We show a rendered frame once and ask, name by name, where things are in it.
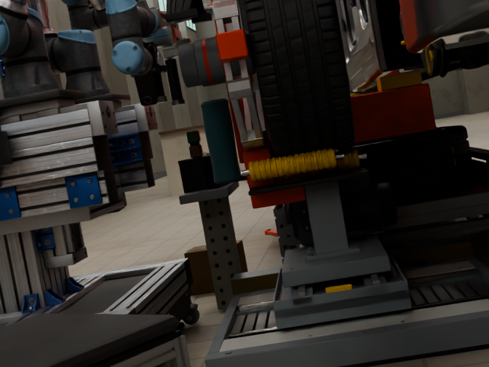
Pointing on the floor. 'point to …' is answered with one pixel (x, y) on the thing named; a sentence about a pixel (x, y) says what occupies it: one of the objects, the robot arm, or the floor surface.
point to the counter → (176, 151)
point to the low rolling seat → (93, 341)
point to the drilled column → (220, 247)
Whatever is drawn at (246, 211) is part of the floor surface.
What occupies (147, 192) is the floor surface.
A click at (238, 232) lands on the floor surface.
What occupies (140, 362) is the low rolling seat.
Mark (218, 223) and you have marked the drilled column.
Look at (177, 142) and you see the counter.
